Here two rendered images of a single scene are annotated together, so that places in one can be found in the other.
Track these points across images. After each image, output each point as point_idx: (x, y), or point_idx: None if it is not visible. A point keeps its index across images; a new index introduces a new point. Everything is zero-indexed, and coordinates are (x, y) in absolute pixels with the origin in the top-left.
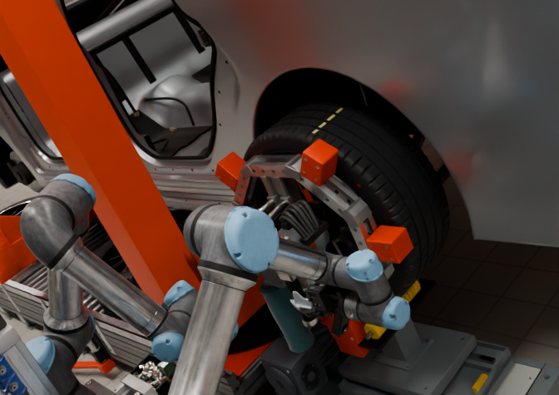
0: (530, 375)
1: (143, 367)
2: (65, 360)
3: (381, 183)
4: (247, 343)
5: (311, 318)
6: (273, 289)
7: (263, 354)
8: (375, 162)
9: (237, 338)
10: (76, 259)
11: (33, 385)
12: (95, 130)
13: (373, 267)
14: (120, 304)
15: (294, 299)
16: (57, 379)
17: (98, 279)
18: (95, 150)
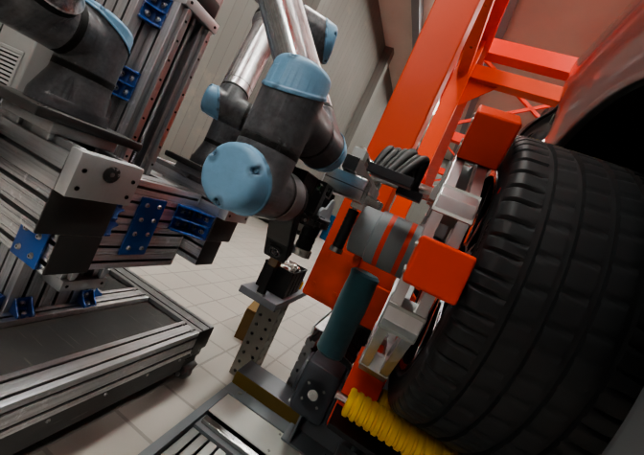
0: None
1: (292, 262)
2: (234, 129)
3: (527, 197)
4: (351, 359)
5: (298, 245)
6: (356, 270)
7: None
8: (559, 183)
9: (351, 349)
10: (259, 20)
11: (163, 33)
12: (409, 97)
13: (285, 63)
14: (236, 56)
15: None
16: (218, 126)
17: (249, 35)
18: (397, 106)
